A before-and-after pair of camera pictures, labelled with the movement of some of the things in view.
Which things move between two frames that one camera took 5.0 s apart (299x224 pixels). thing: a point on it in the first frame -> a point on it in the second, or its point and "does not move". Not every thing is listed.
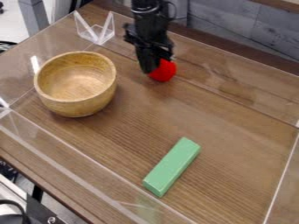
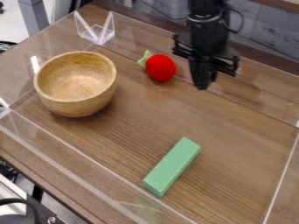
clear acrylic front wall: (79, 180) does not move
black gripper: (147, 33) -> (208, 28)
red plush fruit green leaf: (165, 71) does not move
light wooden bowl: (75, 82) does not move
